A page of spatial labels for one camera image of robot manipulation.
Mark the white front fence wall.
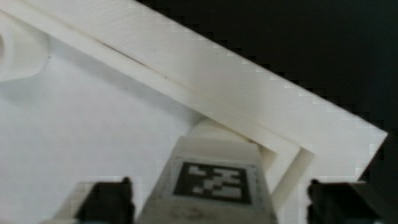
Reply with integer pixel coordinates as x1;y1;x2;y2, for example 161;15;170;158
26;0;388;181

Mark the white square tabletop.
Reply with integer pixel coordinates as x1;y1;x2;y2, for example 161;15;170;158
0;0;319;224

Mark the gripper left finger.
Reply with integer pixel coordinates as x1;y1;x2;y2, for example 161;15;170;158
75;177;136;224

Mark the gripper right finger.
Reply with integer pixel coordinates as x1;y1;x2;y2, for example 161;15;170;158
306;179;385;224

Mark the white leg with tag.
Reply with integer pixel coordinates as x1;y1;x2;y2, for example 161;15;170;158
138;120;280;224

